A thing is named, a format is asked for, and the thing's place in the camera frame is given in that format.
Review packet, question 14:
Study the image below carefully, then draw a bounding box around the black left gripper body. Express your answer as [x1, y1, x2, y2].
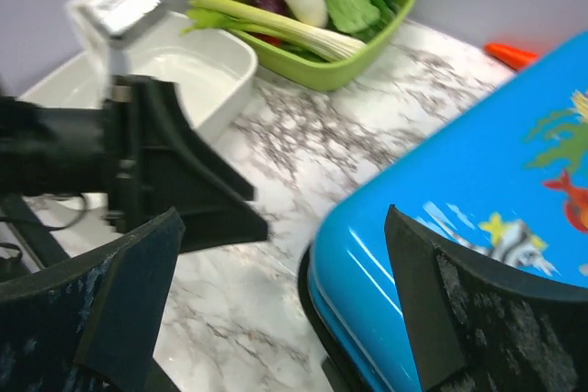
[1, 75, 138, 231]

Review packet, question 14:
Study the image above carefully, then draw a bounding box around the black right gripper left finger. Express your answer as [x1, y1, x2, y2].
[1, 208, 185, 391]

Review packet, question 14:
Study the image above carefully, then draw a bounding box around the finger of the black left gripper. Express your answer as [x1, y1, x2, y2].
[132, 189, 270, 255]
[119, 75, 255, 216]

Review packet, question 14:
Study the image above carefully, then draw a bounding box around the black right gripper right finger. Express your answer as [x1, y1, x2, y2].
[385, 206, 587, 391]

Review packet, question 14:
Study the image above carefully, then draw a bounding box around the blue fish print suitcase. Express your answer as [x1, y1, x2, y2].
[298, 34, 587, 391]

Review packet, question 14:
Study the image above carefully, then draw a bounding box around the white rectangular tray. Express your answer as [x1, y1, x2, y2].
[21, 12, 258, 143]

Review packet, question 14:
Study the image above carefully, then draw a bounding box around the green vegetable basket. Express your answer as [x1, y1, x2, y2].
[229, 0, 417, 93]

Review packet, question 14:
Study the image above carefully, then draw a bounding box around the green white leek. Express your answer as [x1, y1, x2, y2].
[186, 0, 366, 62]

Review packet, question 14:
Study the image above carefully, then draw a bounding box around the purple onion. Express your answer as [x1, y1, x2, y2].
[252, 0, 290, 17]

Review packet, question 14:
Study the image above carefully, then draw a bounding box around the orange toy carrot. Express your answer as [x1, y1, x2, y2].
[483, 42, 539, 72]

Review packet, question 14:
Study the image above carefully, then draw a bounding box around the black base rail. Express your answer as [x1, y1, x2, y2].
[1, 195, 70, 270]

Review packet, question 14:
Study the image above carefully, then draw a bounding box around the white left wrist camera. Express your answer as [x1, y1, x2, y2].
[65, 0, 167, 93]

